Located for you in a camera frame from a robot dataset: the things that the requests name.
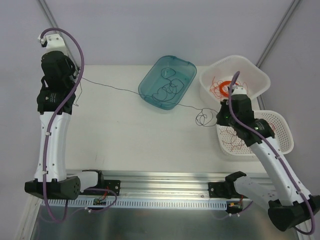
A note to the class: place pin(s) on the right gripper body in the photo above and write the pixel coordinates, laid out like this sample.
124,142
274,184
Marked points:
240,99

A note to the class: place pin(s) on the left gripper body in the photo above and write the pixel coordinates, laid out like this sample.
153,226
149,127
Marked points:
50,55

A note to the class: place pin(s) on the red purple wire ball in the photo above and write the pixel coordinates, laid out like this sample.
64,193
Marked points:
204,118

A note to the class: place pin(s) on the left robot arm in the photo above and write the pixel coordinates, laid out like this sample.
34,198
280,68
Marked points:
50,179

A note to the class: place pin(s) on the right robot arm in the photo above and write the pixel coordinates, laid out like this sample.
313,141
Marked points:
291,203

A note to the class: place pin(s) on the white perforated shallow basket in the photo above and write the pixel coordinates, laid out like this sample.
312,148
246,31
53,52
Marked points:
231,145

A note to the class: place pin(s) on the teal transparent plastic tray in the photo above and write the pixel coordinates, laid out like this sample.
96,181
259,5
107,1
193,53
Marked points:
168,80

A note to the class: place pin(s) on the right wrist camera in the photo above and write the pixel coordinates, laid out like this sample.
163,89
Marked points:
236,90

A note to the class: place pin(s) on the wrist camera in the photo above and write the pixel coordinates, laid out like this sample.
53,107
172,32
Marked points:
236,90
53,42

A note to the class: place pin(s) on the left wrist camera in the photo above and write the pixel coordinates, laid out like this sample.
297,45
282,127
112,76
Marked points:
53,42

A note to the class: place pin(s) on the left aluminium frame post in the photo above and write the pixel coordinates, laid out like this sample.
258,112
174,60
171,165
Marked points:
71,49

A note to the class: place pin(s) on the aluminium frame post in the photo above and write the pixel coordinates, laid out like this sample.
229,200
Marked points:
71,49
292,8

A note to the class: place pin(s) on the right aluminium frame post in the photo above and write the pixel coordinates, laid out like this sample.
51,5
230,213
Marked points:
292,8

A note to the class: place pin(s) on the aluminium mounting rail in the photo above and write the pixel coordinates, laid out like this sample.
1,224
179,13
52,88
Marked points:
164,185

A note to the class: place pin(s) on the white slotted cable duct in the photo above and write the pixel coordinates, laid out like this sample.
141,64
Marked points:
135,203

